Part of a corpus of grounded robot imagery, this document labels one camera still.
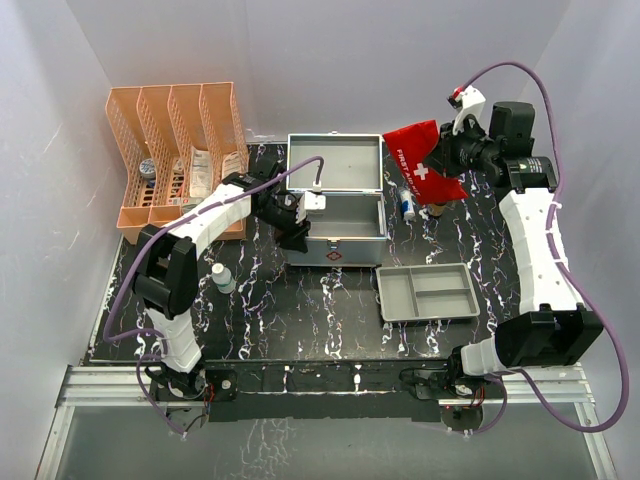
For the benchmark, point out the white blue tube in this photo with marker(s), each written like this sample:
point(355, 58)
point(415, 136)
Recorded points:
point(406, 205)

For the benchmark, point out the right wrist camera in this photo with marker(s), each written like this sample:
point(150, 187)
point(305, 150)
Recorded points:
point(466, 101)

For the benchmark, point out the silver metal medicine case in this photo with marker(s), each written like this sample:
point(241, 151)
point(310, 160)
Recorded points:
point(351, 231)

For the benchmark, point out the clear bottle white cap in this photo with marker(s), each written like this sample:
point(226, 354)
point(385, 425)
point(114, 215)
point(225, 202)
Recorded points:
point(223, 279)

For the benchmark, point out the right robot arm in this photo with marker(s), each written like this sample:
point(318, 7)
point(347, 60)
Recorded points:
point(554, 326)

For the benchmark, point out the orange plastic file organizer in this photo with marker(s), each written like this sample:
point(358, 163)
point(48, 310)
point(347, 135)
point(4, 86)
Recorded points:
point(164, 122)

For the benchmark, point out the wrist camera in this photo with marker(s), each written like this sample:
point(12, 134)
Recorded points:
point(313, 201)
point(466, 101)

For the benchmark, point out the round blue white tin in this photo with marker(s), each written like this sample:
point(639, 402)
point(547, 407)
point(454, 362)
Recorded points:
point(147, 169)

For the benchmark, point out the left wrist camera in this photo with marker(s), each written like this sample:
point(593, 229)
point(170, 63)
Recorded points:
point(313, 201)

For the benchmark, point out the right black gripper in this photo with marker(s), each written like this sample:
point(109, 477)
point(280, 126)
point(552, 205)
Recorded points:
point(441, 157)

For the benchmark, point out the grey stationery box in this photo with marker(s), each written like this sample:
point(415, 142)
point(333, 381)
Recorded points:
point(190, 204)

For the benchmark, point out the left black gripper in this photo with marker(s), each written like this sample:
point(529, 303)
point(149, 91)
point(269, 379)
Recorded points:
point(294, 236)

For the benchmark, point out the white oval card package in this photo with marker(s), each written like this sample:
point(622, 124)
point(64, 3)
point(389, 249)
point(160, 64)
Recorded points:
point(232, 163)

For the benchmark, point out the white ruler set package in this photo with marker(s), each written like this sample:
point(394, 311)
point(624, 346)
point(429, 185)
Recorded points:
point(200, 177)

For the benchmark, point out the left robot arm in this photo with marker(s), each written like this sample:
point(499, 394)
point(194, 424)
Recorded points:
point(166, 276)

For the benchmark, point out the brown bottle orange cap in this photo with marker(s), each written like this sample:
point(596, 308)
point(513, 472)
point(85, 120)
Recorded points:
point(436, 210)

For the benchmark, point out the grey plastic tray insert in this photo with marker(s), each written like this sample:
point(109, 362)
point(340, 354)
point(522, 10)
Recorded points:
point(422, 293)

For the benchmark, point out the aluminium frame rail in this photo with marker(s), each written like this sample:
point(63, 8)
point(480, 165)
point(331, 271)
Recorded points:
point(313, 421)

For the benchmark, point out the red first aid pouch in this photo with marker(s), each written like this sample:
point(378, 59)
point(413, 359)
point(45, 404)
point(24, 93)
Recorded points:
point(410, 146)

